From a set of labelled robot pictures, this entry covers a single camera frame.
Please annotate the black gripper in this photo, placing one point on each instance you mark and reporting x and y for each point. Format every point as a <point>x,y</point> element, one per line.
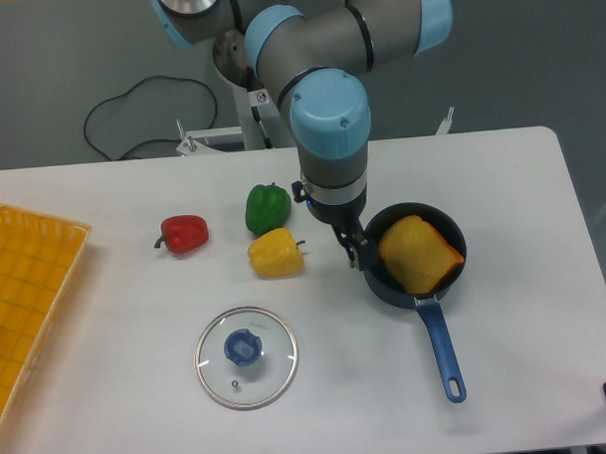
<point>343,218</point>

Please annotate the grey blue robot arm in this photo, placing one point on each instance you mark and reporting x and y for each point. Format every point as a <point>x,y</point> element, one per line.
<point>329,114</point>

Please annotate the glass lid with blue knob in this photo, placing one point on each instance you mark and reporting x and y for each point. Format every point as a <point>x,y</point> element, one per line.
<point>246,358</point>

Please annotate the yellow toast bread slice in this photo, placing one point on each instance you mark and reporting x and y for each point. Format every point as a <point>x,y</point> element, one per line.
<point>417,256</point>

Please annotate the yellow bell pepper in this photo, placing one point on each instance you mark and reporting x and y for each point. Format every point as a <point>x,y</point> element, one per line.
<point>276,254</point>

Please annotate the green bell pepper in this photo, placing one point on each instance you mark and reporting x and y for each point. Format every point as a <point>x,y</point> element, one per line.
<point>268,207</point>

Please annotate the red bell pepper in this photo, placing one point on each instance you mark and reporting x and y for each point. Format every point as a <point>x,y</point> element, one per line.
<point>183,233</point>

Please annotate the yellow woven basket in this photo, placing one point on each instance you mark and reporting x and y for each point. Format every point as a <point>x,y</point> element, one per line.
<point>38,255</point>

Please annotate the dark pot with blue handle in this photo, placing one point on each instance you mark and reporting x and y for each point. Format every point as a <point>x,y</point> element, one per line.
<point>427,306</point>

